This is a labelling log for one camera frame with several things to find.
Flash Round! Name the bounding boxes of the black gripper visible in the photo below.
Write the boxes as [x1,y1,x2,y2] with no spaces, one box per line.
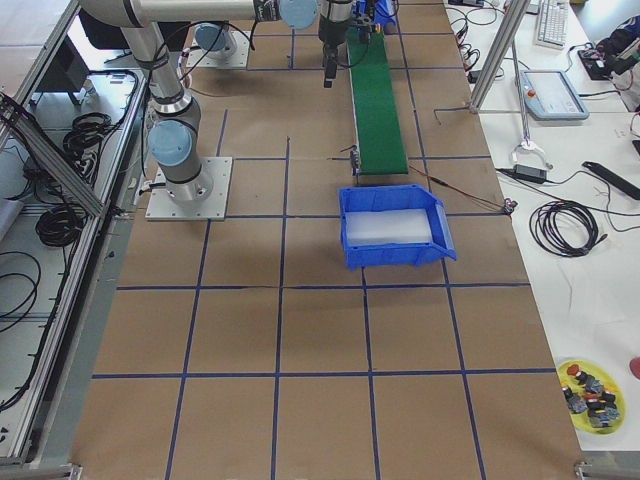
[318,15,350,89]

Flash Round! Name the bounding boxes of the blue bin with buttons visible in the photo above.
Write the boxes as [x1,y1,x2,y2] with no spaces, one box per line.
[374,0,399,35]

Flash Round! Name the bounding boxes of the yellow plate with buttons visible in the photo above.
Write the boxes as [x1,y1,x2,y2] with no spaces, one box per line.
[556,359,627,435]

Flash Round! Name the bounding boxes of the green conveyor belt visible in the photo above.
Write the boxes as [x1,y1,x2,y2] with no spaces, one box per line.
[347,30,408,176]

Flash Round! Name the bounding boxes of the blue empty bin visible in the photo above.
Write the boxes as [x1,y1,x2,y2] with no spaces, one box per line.
[339,184,457,269]

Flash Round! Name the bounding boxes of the teach pendant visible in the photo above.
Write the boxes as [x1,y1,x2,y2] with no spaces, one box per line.
[519,70,590,121]

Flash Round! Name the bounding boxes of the white keyboard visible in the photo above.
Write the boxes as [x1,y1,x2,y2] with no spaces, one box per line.
[533,0,570,49]

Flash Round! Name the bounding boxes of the black power adapter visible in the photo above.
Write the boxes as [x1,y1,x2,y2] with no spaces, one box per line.
[513,164,547,184]

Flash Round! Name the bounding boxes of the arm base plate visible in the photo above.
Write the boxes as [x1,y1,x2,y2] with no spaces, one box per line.
[180,24,250,71]
[145,157,233,221]

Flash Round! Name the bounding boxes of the aluminium frame post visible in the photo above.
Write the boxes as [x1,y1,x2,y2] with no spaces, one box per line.
[469,0,530,113]

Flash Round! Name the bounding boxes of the red black conveyor wires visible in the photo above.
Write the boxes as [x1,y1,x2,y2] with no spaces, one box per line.
[407,164,516,216]

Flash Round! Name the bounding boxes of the coiled black cable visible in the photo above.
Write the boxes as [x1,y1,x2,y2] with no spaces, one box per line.
[528,199,601,259]

